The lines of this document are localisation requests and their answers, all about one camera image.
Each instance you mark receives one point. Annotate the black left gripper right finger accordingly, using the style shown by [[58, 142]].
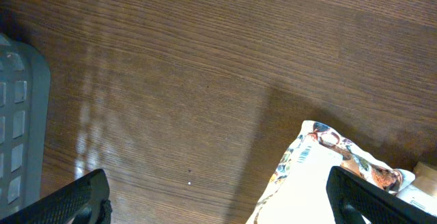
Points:
[[354, 200]]

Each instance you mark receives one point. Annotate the beige grain pouch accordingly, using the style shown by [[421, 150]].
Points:
[[296, 192]]

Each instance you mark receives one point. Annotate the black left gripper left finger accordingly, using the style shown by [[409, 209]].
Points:
[[83, 201]]

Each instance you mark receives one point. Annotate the grey perforated plastic basket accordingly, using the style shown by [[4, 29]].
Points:
[[25, 87]]

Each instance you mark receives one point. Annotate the white tube gold cap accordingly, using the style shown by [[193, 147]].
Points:
[[421, 193]]

